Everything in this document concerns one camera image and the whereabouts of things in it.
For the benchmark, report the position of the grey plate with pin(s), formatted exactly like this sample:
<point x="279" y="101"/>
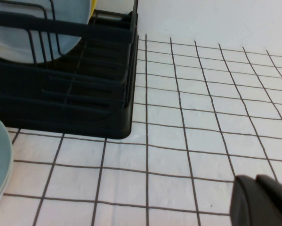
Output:
<point x="70" y="11"/>

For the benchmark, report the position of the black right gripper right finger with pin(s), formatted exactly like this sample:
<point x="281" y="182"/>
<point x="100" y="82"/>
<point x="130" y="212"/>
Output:
<point x="279" y="195"/>

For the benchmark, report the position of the yellow plate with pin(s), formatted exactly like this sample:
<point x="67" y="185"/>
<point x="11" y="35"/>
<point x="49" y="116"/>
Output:
<point x="93" y="7"/>

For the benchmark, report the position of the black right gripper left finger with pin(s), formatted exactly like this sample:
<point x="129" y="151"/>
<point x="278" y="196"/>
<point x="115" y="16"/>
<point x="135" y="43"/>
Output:
<point x="249" y="204"/>

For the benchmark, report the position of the white black-grid tablecloth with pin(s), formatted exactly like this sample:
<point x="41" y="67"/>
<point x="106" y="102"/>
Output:
<point x="178" y="141"/>

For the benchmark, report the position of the black plastic drip tray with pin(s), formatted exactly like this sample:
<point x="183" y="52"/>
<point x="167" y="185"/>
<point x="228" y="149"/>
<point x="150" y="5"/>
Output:
<point x="60" y="122"/>

